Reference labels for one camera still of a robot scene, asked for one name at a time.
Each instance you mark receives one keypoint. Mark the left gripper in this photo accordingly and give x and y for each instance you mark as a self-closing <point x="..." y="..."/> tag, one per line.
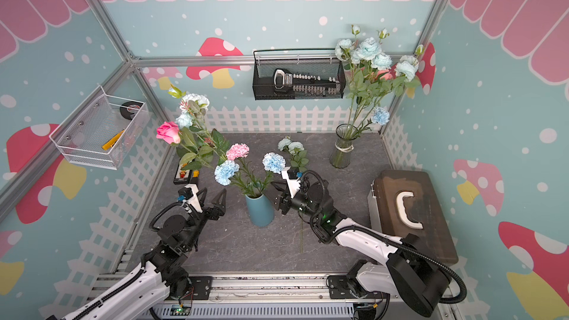
<point x="220" y="210"/>

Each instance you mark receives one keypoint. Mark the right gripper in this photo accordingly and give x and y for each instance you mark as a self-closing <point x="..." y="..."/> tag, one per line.
<point x="288" y="195"/>

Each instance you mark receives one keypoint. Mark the light blue rose stem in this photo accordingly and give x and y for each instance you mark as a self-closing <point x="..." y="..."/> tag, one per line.
<point x="296" y="165"/>

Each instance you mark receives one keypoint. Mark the teal ceramic vase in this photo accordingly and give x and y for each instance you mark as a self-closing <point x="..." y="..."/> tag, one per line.
<point x="260" y="210"/>

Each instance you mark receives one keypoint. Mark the blue carnation stem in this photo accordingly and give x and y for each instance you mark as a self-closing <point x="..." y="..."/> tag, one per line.
<point x="273" y="163"/>
<point x="230" y="173"/>

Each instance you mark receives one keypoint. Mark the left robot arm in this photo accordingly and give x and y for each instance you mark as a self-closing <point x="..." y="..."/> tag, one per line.
<point x="160" y="273"/>

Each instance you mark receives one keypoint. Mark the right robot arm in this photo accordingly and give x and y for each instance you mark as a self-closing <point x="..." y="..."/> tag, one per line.
<point x="396" y="266"/>

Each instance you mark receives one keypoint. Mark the clear glass vase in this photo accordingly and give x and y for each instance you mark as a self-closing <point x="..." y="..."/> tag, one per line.
<point x="343" y="146"/>

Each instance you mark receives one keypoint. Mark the pink carnation stem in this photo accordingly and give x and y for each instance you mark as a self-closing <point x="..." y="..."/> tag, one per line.
<point x="239" y="154"/>

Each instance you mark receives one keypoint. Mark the white blue rose stem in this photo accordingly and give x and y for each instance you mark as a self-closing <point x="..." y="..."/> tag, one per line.
<point x="194" y="109"/>

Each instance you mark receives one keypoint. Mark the pink rose stem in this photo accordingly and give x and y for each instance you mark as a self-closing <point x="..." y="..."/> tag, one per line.
<point x="178" y="138"/>

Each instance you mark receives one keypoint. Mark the socket bit set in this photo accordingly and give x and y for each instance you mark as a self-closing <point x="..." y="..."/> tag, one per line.
<point x="300" y="86"/>

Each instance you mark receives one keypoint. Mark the yellow utility knife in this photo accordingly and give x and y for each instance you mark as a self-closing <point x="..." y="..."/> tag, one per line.
<point x="110" y="143"/>

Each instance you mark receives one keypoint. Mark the green circuit board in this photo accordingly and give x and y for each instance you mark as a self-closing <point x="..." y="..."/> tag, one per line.
<point x="181" y="310"/>

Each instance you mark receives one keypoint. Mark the black tape roll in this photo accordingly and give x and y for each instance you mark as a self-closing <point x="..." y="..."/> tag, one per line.
<point x="129" y="109"/>

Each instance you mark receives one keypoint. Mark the light blue rose bouquet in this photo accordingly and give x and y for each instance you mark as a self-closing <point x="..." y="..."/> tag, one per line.
<point x="373" y="74"/>

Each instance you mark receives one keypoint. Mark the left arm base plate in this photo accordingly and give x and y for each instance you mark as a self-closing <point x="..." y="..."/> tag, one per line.
<point x="200" y="288"/>

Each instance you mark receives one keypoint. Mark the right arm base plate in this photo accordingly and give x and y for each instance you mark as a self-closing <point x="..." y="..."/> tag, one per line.
<point x="342" y="287"/>

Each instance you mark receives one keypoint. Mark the black wire mesh basket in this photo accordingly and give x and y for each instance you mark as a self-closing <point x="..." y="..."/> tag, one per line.
<point x="308" y="61"/>

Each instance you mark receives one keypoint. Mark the white wire mesh basket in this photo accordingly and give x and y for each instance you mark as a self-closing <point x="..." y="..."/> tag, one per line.
<point x="80" y="137"/>

